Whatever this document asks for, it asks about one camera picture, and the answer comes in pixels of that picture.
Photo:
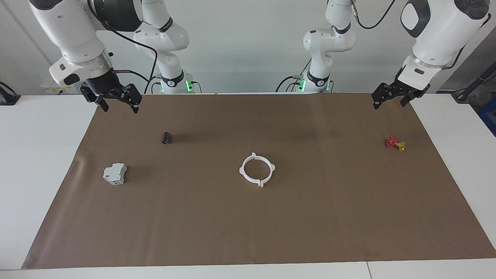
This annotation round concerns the white power strip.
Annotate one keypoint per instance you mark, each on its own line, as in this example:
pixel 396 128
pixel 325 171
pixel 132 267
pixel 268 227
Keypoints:
pixel 54 90

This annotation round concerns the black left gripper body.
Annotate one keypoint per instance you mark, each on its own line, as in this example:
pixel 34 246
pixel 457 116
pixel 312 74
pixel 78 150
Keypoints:
pixel 397 91

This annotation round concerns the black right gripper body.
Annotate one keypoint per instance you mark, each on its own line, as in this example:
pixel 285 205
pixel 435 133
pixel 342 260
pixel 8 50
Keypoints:
pixel 105 83

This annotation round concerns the white circuit breaker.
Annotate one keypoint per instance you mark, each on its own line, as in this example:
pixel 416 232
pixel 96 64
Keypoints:
pixel 115 174

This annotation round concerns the dark grey partition panel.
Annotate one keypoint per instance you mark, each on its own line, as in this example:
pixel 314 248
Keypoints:
pixel 461 79

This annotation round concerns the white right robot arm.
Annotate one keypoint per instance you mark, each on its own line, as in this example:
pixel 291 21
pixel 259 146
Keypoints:
pixel 69 31

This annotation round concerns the black cylindrical capacitor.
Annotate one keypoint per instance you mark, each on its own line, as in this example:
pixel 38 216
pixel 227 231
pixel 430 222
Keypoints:
pixel 166 138

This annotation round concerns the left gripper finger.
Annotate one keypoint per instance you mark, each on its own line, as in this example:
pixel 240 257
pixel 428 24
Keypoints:
pixel 377 104
pixel 405 100

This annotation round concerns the brown paper mat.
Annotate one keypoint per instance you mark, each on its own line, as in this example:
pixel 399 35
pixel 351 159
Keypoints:
pixel 248 217

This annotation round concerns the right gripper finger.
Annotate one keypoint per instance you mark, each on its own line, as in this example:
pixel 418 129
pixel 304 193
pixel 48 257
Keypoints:
pixel 103 105
pixel 136 104

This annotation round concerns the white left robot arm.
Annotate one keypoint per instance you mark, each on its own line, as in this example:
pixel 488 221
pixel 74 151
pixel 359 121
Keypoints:
pixel 438 35

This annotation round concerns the black stand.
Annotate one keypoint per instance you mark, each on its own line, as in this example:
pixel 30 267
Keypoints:
pixel 463 95

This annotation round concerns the blue box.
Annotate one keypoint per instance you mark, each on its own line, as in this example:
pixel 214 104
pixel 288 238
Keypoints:
pixel 489 116

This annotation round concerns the black clamp mount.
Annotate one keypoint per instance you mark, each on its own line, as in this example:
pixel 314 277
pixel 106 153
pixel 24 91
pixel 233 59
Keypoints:
pixel 9 99

